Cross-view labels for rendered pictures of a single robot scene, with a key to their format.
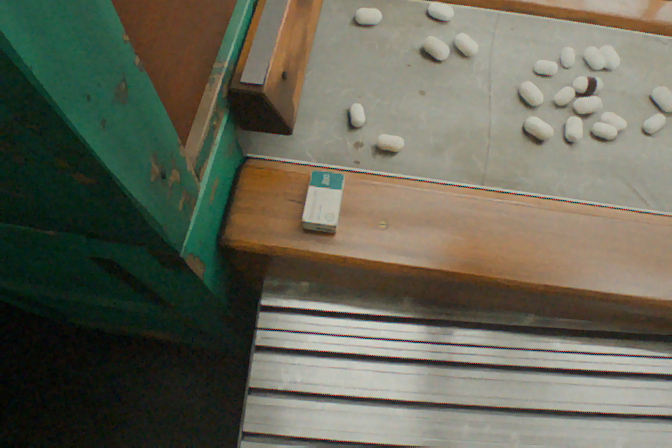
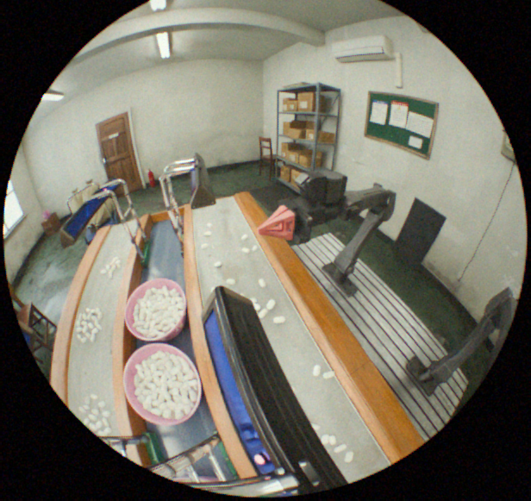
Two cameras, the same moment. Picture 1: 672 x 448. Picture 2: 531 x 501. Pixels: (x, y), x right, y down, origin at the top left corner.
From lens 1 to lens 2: 0.69 m
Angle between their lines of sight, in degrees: 67
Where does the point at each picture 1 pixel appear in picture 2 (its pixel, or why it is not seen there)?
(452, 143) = (370, 469)
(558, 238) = (392, 423)
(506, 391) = (408, 399)
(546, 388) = (401, 393)
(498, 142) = (359, 460)
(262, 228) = not seen: outside the picture
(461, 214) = (402, 446)
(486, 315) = not seen: hidden behind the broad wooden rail
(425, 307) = not seen: hidden behind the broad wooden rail
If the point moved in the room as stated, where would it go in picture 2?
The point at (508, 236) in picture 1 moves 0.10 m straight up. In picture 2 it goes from (401, 433) to (423, 433)
